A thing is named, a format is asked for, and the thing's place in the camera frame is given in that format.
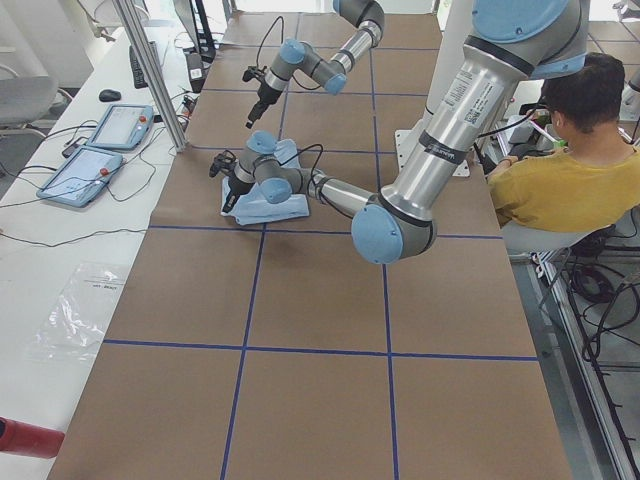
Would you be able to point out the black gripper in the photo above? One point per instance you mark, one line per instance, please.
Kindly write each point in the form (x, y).
(262, 97)
(233, 188)

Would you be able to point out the light blue button shirt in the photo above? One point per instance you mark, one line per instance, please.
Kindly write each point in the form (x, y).
(253, 208)

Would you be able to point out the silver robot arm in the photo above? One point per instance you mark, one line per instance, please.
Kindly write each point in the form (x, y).
(367, 17)
(509, 42)

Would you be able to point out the black keyboard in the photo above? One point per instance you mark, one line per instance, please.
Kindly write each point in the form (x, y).
(139, 80)

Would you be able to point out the upper blue teach pendant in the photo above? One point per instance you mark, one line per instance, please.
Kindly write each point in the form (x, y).
(122, 127)

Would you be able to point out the blue teach pendant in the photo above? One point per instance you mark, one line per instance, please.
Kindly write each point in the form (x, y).
(122, 127)
(82, 177)

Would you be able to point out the lower blue teach pendant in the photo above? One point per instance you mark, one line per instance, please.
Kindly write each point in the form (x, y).
(82, 177)

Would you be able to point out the black computer mouse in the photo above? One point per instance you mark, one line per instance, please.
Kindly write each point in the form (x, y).
(109, 95)

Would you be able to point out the clear plastic zip bag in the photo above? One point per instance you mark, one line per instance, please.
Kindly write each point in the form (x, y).
(76, 325)

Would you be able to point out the grey office chair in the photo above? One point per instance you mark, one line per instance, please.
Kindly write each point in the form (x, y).
(26, 99)

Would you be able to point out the red cylinder bottle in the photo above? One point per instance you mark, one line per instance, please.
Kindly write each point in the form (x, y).
(23, 439)

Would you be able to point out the person in yellow shirt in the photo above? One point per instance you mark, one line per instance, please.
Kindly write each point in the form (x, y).
(594, 180)

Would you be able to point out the aluminium frame post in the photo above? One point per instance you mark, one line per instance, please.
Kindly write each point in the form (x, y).
(152, 71)

